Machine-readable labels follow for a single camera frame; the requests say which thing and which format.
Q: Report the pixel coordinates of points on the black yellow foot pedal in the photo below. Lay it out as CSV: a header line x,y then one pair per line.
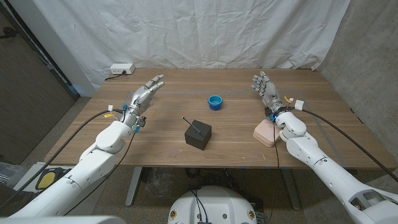
x,y
46,180

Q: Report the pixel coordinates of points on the black cube box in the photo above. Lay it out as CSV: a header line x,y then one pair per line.
x,y
199,141

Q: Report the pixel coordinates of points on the clear plastic bin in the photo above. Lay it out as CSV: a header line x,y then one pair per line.
x,y
7,174

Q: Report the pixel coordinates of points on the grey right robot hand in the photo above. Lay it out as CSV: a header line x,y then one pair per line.
x,y
269,91

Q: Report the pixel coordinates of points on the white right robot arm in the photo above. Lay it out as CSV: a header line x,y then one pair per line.
x,y
326,174

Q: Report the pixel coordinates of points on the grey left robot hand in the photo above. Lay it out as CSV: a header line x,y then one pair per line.
x,y
140,99

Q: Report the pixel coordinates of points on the white floor board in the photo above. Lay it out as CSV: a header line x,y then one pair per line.
x,y
26,177

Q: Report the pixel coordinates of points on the grey table leg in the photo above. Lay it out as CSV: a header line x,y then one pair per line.
x,y
133,186
292,193

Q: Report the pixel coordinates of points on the dark brown door panel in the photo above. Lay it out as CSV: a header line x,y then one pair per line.
x,y
28,93

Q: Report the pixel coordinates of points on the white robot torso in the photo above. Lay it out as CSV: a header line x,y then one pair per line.
x,y
214,208

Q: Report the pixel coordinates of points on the small blue bowl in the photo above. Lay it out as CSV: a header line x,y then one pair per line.
x,y
215,101

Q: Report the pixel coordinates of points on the white backdrop sheet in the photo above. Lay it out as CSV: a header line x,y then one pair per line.
x,y
199,31

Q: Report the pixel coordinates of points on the pink foam pad stack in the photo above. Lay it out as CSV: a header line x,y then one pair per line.
x,y
263,132

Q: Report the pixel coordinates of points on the black pen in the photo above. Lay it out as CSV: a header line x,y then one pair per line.
x,y
192,126

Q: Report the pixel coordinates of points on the white power strip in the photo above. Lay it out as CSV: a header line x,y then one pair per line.
x,y
122,68

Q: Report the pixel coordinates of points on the dark trouser leg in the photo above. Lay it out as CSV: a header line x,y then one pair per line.
x,y
11,199

